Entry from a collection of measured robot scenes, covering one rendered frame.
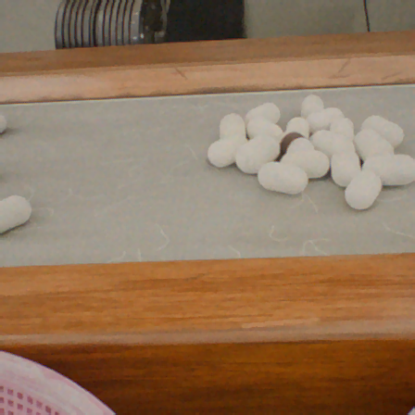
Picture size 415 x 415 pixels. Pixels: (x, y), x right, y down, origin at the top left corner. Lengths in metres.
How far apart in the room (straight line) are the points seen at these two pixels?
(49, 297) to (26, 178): 0.18
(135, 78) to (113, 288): 0.34
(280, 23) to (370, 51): 1.92
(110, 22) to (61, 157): 0.36
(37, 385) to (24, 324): 0.04
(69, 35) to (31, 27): 1.81
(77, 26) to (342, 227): 0.55
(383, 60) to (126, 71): 0.25
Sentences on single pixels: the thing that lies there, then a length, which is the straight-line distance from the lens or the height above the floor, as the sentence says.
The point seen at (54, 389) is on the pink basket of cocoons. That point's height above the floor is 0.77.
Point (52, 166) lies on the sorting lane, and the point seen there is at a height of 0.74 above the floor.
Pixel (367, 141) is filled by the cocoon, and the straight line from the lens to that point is 0.40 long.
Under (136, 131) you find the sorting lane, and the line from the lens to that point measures 0.48.
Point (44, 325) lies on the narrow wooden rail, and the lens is 0.24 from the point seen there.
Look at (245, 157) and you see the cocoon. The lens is 0.38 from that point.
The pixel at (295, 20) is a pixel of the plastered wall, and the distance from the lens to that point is 2.51.
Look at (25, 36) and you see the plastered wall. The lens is 2.62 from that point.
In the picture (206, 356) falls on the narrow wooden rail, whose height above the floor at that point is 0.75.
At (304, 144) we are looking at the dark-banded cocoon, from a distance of 0.39.
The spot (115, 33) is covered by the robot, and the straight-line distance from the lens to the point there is 0.77.
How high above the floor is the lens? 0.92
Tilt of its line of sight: 30 degrees down
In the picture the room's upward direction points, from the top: 4 degrees counter-clockwise
